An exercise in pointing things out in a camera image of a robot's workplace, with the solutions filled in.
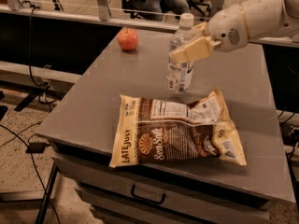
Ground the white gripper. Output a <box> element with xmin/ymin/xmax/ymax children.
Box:
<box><xmin>169</xmin><ymin>5</ymin><xmax>249</xmax><ymax>63</ymax></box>

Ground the clear plastic water bottle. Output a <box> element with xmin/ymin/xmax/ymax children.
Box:
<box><xmin>167</xmin><ymin>13</ymin><xmax>194</xmax><ymax>92</ymax></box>

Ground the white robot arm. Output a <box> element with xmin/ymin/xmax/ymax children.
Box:
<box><xmin>169</xmin><ymin>0</ymin><xmax>299</xmax><ymax>63</ymax></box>

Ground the brown Late July chip bag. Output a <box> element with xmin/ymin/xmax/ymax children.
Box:
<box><xmin>109</xmin><ymin>88</ymin><xmax>247</xmax><ymax>168</ymax></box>

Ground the seated person in jeans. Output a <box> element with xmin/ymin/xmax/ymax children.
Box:
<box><xmin>131</xmin><ymin>0</ymin><xmax>190</xmax><ymax>21</ymax></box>

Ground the red apple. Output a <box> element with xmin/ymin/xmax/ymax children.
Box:
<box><xmin>117</xmin><ymin>28</ymin><xmax>138</xmax><ymax>51</ymax></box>

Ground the grey drawer cabinet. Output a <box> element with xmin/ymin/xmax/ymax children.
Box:
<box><xmin>37</xmin><ymin>31</ymin><xmax>295</xmax><ymax>224</ymax></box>

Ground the black power adapter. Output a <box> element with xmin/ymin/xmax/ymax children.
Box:
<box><xmin>26</xmin><ymin>142</ymin><xmax>47</xmax><ymax>153</ymax></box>

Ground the black drawer handle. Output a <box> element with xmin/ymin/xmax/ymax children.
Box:
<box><xmin>130</xmin><ymin>185</ymin><xmax>166</xmax><ymax>205</ymax></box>

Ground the black floor cable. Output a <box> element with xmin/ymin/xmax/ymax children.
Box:
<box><xmin>0</xmin><ymin>120</ymin><xmax>62</xmax><ymax>224</ymax></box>

